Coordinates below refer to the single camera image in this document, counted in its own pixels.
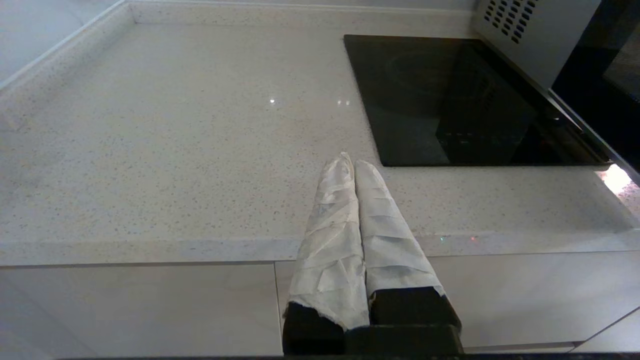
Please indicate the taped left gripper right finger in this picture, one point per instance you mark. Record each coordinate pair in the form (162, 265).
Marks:
(395, 260)

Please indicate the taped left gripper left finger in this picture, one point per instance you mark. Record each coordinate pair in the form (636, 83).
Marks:
(330, 250)

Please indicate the white cabinet front panel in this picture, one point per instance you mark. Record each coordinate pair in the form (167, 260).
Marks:
(620, 337)
(140, 310)
(525, 295)

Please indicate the black glass induction cooktop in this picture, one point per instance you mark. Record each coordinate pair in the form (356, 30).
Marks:
(450, 100)

